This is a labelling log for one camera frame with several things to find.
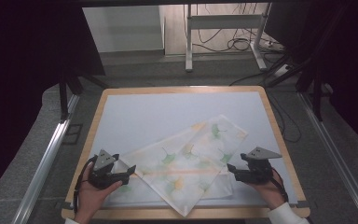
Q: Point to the white power strip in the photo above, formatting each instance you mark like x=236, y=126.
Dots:
x=282, y=70

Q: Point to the wooden-edged table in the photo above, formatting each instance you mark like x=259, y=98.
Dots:
x=167, y=214

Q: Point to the black metal stand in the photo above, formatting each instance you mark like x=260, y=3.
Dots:
x=317, y=93
x=63, y=96

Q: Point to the person's left hand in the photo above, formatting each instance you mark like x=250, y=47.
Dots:
x=90, y=196

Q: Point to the aluminium floor rail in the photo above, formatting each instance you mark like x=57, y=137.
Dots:
x=335, y=149
x=46, y=161

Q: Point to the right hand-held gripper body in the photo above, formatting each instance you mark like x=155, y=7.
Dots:
x=259, y=168

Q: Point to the white ginkgo leaf print scarf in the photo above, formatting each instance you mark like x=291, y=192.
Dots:
x=186, y=168

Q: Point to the person's right hand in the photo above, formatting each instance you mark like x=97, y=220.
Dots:
x=268, y=191

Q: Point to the white table mat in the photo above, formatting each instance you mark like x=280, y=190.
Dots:
x=155, y=121

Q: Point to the white metal desk frame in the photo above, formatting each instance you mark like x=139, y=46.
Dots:
x=189, y=40

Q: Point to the dark floor plate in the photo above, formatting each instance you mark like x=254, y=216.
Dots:
x=72, y=134

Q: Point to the white cabinet panel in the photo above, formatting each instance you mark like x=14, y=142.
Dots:
x=121, y=29

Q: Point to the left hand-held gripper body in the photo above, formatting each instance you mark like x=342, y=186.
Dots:
x=103, y=174

